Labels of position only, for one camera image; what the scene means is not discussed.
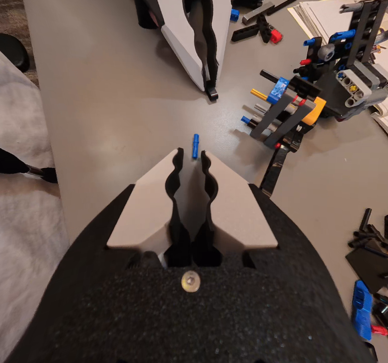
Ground black strap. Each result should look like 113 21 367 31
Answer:
0 148 58 185

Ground black lego axle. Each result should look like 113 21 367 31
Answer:
267 0 299 15

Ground black lego beam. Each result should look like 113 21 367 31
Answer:
231 23 262 43

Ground person's grey shirt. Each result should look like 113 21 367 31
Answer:
0 51 71 363

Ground black beam with red connector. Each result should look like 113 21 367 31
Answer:
257 14 283 44

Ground grey black lego chassis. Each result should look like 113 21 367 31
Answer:
293 0 388 121

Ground grey lego beam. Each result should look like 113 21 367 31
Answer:
242 2 275 26

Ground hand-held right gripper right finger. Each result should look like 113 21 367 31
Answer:
193 150 279 267

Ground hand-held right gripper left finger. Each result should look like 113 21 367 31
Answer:
106 147 193 268

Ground pile of small lego parts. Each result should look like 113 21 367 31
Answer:
346 208 388 342

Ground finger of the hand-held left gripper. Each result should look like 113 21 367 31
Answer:
149 0 208 92
186 0 230 82

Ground small lego beam assembly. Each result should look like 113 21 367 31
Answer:
241 70 327 198

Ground lego instruction booklet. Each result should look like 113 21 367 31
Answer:
287 0 388 127

